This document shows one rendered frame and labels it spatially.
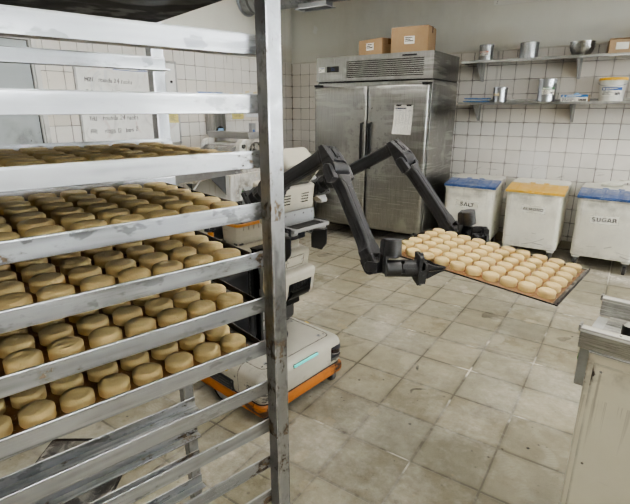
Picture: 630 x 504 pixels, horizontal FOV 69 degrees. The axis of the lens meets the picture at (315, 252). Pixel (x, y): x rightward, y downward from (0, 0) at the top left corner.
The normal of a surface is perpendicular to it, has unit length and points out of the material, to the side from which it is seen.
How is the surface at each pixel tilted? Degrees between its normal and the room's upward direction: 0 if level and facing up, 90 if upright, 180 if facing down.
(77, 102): 90
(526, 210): 92
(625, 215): 91
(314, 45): 90
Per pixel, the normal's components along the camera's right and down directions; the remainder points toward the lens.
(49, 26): 0.65, 0.22
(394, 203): -0.56, 0.25
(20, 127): 0.83, 0.16
